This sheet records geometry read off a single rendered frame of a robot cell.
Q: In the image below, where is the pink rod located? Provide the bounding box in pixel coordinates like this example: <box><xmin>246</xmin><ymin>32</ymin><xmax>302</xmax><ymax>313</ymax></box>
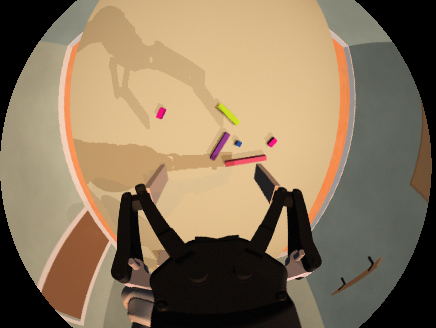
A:
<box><xmin>225</xmin><ymin>154</ymin><xmax>266</xmax><ymax>167</ymax></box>

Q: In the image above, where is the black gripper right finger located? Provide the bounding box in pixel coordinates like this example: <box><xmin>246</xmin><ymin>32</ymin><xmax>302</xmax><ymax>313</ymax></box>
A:
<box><xmin>233</xmin><ymin>163</ymin><xmax>322</xmax><ymax>281</ymax></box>

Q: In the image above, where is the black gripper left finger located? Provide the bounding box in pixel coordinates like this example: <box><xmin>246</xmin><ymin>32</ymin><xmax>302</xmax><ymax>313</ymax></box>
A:
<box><xmin>111</xmin><ymin>164</ymin><xmax>208</xmax><ymax>290</ymax></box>

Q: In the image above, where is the purple rod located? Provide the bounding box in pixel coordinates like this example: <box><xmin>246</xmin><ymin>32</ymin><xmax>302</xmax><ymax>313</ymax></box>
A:
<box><xmin>210</xmin><ymin>132</ymin><xmax>230</xmax><ymax>161</ymax></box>

